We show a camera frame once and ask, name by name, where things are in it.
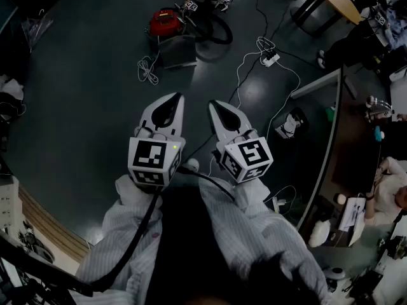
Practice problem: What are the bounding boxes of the person's left forearm striped sleeve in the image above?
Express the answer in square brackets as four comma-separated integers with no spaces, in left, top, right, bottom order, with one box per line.
[75,173,165,305]

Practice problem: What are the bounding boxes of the coiled white cable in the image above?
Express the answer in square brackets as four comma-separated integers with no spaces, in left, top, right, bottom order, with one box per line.
[137,55,160,87]

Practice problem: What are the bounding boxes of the black bag with white contents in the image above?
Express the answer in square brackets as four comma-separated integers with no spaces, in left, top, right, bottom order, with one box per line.
[274,107,310,140]

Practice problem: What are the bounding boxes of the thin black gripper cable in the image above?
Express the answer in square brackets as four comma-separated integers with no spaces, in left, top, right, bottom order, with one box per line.
[177,165,237,203]

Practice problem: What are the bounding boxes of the black vacuum hose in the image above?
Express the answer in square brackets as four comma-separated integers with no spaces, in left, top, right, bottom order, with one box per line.
[177,8,235,46]

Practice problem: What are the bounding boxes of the white charger with cable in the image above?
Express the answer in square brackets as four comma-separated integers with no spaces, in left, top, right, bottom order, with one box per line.
[265,185,298,215]

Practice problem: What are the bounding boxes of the person's right forearm striped sleeve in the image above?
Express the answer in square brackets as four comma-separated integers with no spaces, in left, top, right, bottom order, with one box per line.
[197,175,331,305]

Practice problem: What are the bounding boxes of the long white cable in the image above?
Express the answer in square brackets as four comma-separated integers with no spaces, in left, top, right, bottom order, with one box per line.
[265,60,301,146]

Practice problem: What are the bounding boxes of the round wooden table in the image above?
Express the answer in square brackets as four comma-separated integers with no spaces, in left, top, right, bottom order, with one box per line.
[291,0,363,37]

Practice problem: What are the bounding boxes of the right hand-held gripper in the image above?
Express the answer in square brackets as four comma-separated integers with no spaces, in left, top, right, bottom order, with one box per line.
[207,99,275,184]

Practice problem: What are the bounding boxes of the white power strip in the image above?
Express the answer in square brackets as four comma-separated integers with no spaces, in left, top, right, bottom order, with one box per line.
[261,52,281,67]

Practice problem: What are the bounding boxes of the grey desk partition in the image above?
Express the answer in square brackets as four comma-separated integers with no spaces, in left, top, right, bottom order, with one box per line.
[291,67,345,234]

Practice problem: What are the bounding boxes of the white fluffy bag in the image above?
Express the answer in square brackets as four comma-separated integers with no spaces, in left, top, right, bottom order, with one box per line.
[307,219,333,248]

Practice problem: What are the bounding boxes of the red vacuum cleaner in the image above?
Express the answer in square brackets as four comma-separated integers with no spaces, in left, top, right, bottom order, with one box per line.
[146,8,187,37]

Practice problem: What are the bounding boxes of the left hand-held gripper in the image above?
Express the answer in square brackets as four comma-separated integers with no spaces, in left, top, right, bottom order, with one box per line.
[127,92,186,193]

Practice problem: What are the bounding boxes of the wooden slatted bench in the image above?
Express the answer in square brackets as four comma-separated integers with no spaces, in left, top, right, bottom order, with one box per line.
[17,185,93,264]

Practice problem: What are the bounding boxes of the clear plastic bag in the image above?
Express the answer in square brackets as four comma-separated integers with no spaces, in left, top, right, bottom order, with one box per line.
[20,9,54,50]

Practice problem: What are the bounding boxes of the white cloth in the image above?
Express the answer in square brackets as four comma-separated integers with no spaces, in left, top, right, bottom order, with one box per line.
[0,74,25,102]

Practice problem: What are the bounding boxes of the person's dark trousers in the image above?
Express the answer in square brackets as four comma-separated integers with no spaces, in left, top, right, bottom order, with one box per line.
[151,182,255,305]

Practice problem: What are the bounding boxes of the clear plastic stand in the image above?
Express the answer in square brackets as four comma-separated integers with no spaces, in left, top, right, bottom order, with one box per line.
[364,95,394,121]

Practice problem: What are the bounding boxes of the white drawer cabinet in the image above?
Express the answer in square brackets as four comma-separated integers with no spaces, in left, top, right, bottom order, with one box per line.
[0,175,24,236]

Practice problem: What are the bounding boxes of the grey cardboard box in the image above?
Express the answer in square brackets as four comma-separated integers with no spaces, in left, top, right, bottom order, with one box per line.
[157,35,198,70]

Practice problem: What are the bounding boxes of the white paper sheets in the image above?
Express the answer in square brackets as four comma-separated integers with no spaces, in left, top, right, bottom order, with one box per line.
[338,196,367,232]

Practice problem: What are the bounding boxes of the white round device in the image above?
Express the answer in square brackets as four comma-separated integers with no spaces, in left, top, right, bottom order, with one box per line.
[322,266,347,281]

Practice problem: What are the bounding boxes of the long black cable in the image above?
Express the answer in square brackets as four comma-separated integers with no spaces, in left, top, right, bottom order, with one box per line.
[233,0,271,43]

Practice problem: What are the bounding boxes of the thick black gripper cable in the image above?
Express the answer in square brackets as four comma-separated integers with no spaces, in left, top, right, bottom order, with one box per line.
[0,185,163,298]

